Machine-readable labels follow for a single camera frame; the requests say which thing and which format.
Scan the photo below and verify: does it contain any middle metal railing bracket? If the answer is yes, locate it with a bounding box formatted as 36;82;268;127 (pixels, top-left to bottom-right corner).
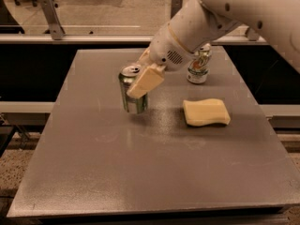
171;0;183;17

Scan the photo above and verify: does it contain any left metal railing bracket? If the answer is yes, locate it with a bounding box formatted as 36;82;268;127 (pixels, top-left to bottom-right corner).
38;0;65;40

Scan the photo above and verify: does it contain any yellow sponge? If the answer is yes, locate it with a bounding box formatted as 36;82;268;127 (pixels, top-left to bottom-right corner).
183;98;231;127

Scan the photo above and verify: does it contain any white 7up soda can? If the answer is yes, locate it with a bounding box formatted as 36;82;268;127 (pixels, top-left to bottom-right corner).
187;43;212;84

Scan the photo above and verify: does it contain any metal railing beam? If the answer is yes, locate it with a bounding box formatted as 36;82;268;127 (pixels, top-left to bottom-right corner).
0;34;267;46

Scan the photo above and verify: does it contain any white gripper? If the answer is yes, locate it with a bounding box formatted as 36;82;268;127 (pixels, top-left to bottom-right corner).
127;22;196;98

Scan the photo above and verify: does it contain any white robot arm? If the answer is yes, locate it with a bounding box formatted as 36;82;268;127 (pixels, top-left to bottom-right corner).
127;0;300;98

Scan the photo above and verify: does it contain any grey table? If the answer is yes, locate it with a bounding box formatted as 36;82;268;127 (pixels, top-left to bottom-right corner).
8;47;300;219

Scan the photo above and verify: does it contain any green soda can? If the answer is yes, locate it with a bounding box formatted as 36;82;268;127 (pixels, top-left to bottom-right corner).
118;64;147;114

